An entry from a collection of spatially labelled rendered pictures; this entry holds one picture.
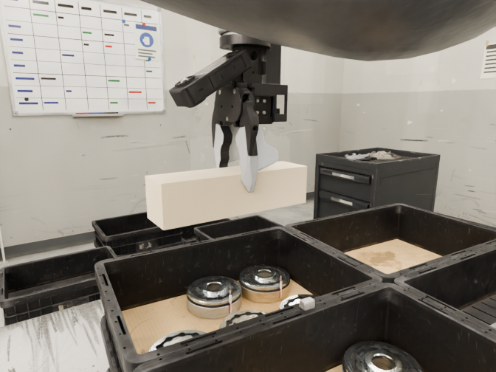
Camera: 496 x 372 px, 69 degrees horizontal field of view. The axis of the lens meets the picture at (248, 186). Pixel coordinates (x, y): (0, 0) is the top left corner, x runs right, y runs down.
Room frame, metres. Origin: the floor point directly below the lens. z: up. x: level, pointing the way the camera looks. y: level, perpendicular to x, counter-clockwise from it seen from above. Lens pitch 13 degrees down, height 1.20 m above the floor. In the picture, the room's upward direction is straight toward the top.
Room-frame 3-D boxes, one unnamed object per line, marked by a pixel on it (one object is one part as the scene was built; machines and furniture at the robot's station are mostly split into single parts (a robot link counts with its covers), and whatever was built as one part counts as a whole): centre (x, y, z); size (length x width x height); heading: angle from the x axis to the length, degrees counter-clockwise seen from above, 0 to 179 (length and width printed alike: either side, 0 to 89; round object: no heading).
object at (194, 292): (0.62, 0.06, 0.86); 0.10 x 0.10 x 0.01
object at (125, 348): (0.56, 0.03, 0.92); 0.40 x 0.30 x 0.02; 119
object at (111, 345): (0.56, 0.03, 0.87); 0.40 x 0.30 x 0.11; 119
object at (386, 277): (0.75, -0.32, 0.92); 0.40 x 0.30 x 0.02; 119
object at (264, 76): (0.54, 0.00, 1.23); 0.09 x 0.08 x 0.12; 124
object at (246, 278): (0.67, -0.03, 0.86); 0.10 x 0.10 x 0.01
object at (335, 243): (0.75, -0.32, 0.87); 0.40 x 0.30 x 0.11; 119
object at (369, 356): (0.42, -0.18, 0.86); 0.05 x 0.05 x 0.01
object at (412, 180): (2.18, -0.79, 0.45); 0.60 x 0.45 x 0.90; 124
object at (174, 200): (0.52, 0.02, 1.08); 0.24 x 0.06 x 0.06; 124
